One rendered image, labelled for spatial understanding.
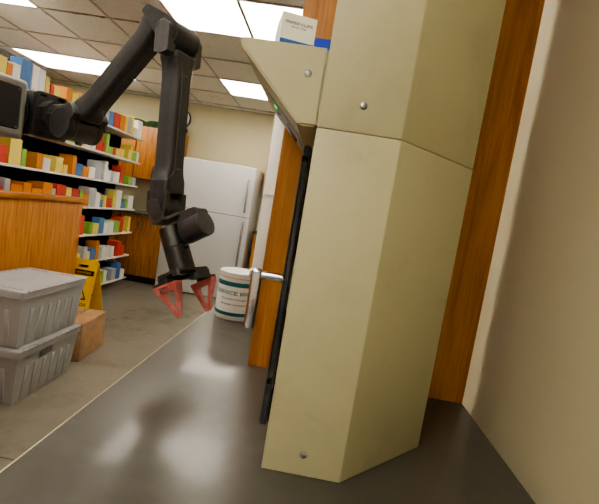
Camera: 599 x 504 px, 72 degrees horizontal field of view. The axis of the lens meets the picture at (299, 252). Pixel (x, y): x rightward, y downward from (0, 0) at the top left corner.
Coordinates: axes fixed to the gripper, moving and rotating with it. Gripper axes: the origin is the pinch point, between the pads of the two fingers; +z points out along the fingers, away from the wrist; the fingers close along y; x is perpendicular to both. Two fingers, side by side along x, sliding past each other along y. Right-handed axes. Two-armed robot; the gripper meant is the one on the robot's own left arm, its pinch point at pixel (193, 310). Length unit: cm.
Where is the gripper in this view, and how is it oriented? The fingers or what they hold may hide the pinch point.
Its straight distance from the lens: 96.8
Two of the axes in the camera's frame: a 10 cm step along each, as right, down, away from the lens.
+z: 3.0, 9.5, -1.4
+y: 4.4, -0.1, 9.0
